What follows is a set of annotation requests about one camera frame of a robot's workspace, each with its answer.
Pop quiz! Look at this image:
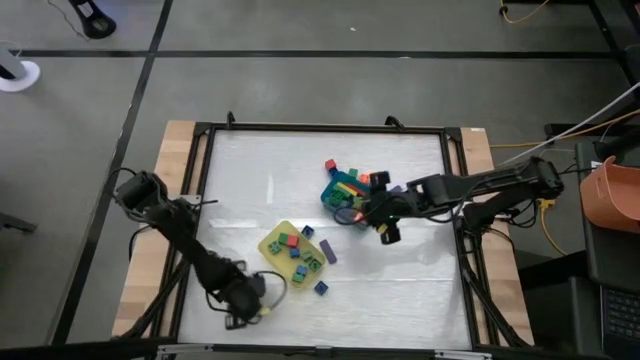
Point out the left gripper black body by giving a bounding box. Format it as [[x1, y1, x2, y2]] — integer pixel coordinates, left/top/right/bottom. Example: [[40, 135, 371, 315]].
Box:
[[207, 272, 264, 321]]

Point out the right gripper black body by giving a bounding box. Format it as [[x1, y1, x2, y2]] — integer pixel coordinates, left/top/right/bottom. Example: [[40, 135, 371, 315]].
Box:
[[360, 189, 426, 224]]

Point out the yellow translucent plastic bin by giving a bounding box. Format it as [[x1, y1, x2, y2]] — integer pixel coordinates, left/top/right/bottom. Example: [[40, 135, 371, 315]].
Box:
[[257, 219, 327, 290]]

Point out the teal plastic bin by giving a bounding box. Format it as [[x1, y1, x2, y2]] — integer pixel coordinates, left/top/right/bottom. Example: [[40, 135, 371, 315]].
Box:
[[319, 168, 389, 231]]

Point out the black and silver crossbar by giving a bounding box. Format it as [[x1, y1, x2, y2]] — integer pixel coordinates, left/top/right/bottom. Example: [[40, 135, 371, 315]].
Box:
[[0, 337, 601, 360]]

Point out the white table cover sheet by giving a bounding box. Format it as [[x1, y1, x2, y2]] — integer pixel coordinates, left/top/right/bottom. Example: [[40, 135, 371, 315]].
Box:
[[177, 128, 474, 351]]

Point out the orange plastic tub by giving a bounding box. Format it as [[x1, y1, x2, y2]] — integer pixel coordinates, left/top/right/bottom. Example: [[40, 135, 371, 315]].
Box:
[[581, 155, 640, 236]]

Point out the black side desk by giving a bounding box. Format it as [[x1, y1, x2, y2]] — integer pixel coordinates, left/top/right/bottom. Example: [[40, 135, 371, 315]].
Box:
[[517, 137, 640, 360]]

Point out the black furniture leg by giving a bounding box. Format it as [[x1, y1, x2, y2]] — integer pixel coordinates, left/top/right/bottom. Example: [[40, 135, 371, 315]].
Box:
[[0, 211, 39, 235]]

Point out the black keyboard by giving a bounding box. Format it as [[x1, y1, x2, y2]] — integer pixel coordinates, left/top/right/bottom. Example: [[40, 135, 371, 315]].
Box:
[[599, 284, 640, 359]]

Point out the black metal stand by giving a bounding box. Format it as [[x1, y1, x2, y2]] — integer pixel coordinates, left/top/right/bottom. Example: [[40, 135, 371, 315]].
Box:
[[587, 0, 640, 89]]

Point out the black stand base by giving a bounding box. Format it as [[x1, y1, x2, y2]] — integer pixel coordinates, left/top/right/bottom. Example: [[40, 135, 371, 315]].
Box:
[[67, 0, 118, 41]]

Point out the white round stand base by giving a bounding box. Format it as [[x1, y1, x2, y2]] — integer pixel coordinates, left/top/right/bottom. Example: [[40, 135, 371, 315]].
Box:
[[0, 41, 42, 94]]

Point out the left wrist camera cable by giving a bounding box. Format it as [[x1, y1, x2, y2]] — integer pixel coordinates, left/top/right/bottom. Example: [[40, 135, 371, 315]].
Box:
[[253, 270, 290, 314]]

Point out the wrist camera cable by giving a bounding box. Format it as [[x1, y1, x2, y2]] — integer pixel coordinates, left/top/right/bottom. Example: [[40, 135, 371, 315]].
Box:
[[331, 204, 374, 227], [253, 270, 290, 314]]

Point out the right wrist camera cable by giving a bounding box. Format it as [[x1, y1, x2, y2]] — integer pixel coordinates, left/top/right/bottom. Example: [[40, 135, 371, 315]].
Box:
[[331, 204, 374, 227]]

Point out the black metal table frame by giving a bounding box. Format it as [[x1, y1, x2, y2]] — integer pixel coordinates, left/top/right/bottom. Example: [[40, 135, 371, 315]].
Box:
[[115, 119, 534, 351]]

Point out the orange cable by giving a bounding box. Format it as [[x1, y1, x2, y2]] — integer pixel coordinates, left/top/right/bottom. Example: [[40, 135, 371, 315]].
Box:
[[488, 108, 640, 150]]

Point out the yellow cable with plug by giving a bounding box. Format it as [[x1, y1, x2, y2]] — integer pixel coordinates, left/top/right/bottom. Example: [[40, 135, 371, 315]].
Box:
[[537, 198, 570, 257]]

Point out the yellow floor cable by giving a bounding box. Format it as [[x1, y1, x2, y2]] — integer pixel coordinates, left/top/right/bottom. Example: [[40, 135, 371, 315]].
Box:
[[498, 0, 551, 26]]

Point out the white cable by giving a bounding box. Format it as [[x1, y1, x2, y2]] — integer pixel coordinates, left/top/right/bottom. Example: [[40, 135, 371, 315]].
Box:
[[494, 81, 640, 169]]

